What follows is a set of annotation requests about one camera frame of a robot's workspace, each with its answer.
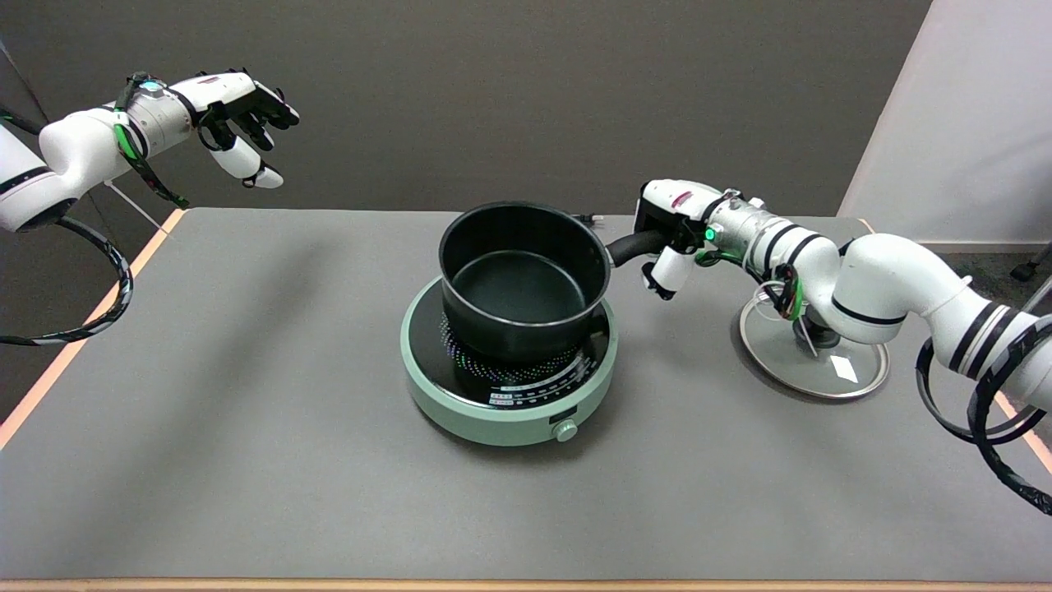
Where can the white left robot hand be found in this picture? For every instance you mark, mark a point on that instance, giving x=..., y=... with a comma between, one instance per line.
x=238, y=156

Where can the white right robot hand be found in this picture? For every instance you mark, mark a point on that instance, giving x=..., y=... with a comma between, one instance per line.
x=678, y=205

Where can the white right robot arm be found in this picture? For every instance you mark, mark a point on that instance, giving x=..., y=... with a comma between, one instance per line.
x=879, y=288

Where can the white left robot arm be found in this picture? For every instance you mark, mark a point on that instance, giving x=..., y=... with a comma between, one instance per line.
x=74, y=148

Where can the glass lid black knob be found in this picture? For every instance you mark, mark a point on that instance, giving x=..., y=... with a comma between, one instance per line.
x=781, y=362

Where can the gray table mat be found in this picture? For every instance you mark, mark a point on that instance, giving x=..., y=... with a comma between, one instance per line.
x=246, y=452

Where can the green induction cooker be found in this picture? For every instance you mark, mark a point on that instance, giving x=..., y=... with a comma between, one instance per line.
x=460, y=411

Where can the black chair caster leg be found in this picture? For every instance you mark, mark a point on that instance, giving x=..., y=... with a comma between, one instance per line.
x=1023, y=270

